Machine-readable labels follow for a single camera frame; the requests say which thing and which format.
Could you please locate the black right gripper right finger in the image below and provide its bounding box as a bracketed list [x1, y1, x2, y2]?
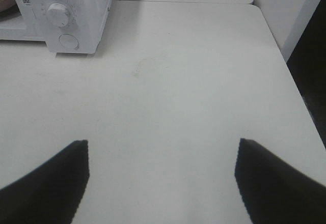
[234, 138, 325, 223]

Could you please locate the lower white timer knob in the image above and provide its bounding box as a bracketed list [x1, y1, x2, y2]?
[46, 3, 70, 27]

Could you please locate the white microwave oven body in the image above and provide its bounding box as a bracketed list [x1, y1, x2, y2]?
[1, 0, 112, 54]

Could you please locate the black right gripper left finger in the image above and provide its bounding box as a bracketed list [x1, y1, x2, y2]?
[1, 140, 90, 223]

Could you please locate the pink round plate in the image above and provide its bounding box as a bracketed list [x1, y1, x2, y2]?
[0, 0, 16, 12]

